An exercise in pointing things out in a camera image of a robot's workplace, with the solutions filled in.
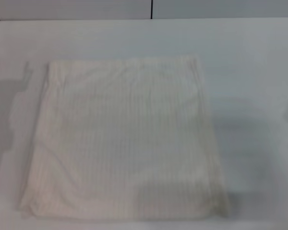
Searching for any white ribbed towel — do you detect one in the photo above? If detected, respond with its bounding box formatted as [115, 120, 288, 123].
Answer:
[18, 54, 231, 216]

